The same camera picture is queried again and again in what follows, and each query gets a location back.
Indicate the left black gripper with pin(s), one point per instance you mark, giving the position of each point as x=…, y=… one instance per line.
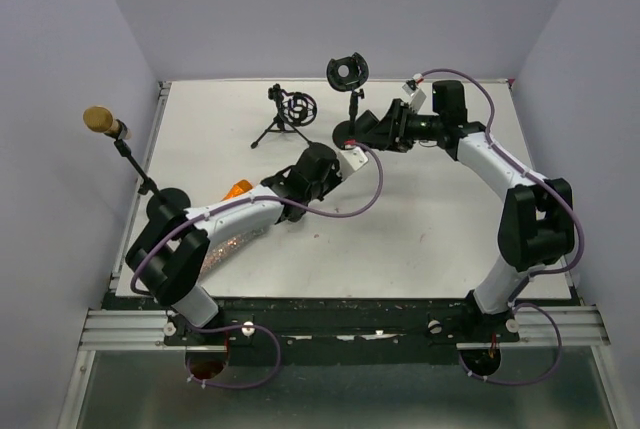
x=336, y=178

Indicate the black round base shock stand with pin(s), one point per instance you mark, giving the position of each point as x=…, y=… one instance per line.
x=347, y=75

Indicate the black tripod shock mount stand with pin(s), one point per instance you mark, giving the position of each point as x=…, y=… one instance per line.
x=294, y=110

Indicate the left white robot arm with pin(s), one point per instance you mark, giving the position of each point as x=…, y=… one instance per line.
x=169, y=252

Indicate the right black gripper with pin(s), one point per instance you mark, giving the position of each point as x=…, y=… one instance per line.
x=383, y=135

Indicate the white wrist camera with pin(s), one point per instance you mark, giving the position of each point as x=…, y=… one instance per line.
x=351, y=160
x=416, y=94

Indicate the silver glitter microphone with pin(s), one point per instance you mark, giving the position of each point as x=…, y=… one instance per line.
x=218, y=255

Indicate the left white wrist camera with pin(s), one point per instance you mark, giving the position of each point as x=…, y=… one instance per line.
x=351, y=160

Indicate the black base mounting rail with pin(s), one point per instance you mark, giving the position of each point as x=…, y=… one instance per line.
x=340, y=331

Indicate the orange microphone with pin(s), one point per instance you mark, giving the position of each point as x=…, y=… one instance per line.
x=239, y=188

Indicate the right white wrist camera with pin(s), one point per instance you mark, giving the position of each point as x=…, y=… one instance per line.
x=416, y=94

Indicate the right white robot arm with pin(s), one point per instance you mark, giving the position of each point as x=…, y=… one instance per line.
x=536, y=228

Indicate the gold microphone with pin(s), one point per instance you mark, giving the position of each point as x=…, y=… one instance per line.
x=100, y=120

